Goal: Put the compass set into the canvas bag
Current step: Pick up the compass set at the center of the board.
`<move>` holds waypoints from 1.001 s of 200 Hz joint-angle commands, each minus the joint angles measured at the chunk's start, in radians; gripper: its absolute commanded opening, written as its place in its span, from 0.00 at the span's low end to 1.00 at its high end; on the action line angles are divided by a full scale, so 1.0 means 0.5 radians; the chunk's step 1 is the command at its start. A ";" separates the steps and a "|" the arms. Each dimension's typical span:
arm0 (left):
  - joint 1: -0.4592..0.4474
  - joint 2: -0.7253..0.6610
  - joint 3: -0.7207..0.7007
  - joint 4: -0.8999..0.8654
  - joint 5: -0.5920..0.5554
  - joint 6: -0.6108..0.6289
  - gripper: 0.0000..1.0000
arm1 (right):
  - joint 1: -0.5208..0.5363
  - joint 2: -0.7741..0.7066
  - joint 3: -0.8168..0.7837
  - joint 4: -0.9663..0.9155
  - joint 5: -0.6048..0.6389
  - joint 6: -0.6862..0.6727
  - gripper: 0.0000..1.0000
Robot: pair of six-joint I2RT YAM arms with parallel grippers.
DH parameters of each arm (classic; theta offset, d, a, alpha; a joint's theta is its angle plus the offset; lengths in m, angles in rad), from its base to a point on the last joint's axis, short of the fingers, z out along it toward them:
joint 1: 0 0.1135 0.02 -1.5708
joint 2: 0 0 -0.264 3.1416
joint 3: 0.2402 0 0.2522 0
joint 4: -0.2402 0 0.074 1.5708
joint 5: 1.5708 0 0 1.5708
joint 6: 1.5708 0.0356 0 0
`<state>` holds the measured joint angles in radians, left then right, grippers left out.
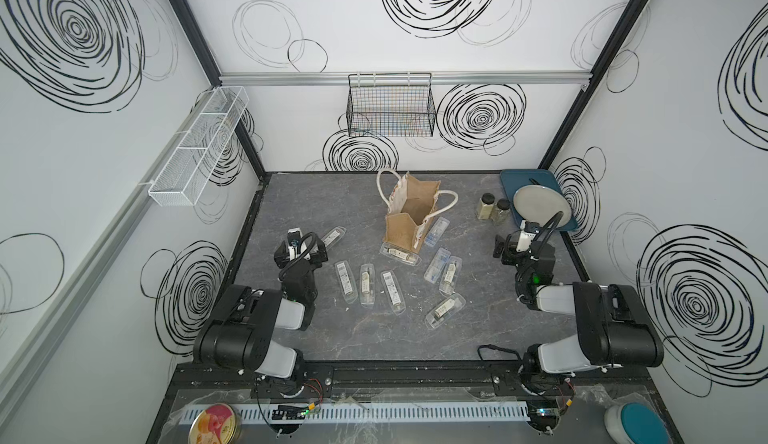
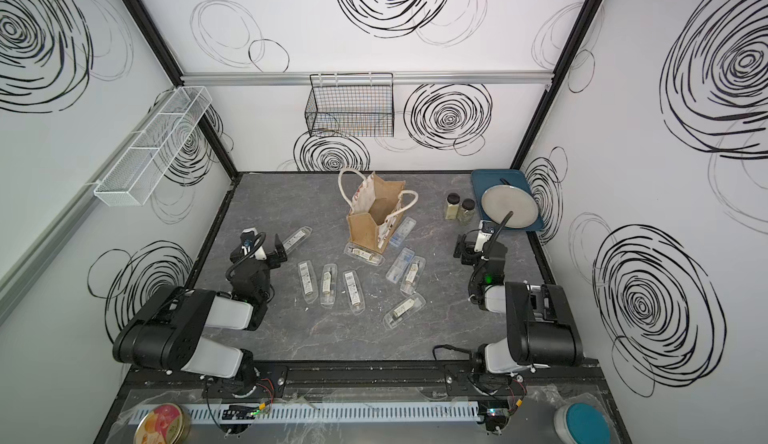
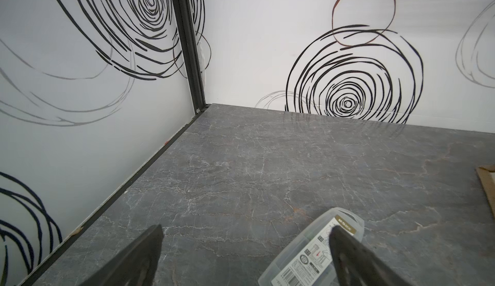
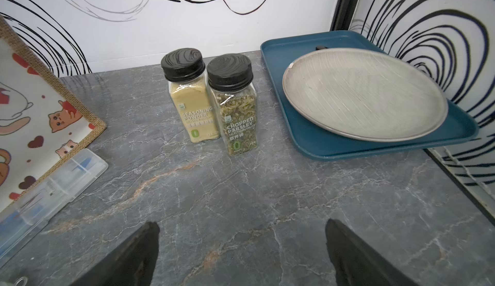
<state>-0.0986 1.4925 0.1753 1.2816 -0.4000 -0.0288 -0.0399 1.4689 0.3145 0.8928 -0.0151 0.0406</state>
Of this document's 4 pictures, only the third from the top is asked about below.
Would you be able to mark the clear compass case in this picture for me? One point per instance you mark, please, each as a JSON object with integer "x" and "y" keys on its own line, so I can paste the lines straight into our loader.
{"x": 307, "y": 260}

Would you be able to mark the black corner frame post left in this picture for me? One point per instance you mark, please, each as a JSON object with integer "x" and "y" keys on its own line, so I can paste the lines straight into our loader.
{"x": 188, "y": 44}

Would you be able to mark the burlap canvas cat bag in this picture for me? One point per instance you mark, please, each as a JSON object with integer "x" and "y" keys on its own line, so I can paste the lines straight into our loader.
{"x": 486, "y": 176}

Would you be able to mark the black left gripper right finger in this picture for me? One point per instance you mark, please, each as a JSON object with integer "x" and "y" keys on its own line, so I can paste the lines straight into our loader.
{"x": 357, "y": 265}

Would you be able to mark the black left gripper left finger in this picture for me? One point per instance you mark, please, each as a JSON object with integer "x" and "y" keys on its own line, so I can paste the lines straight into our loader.
{"x": 136, "y": 264}

